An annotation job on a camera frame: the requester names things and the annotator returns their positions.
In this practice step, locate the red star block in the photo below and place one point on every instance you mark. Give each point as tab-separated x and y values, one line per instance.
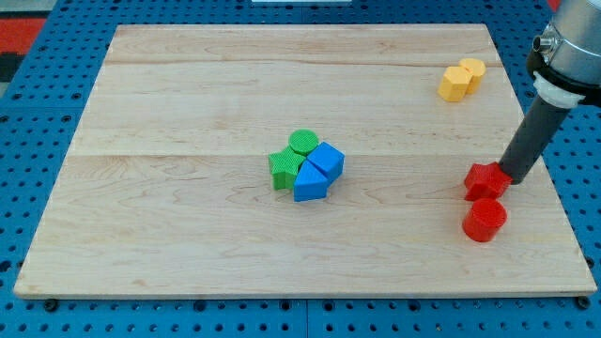
486	181

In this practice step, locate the blue wedge block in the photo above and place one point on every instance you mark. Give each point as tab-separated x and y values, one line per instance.
310	183

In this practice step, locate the blue cube block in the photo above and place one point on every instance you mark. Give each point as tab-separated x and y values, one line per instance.
328	160

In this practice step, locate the yellow hexagon block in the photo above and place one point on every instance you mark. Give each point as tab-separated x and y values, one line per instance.
454	83

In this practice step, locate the yellow heart block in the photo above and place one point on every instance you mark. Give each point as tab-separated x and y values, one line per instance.
477	69

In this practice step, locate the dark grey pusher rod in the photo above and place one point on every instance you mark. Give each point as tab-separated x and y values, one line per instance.
549	109

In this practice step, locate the red cylinder block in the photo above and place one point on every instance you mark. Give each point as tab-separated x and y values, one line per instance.
484	219

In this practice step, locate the green star block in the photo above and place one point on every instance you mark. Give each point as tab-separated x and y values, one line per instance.
284	168

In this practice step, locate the light wooden board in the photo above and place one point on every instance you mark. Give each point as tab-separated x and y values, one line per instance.
166	191

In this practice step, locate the green cylinder block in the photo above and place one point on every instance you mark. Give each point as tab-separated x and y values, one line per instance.
303	141

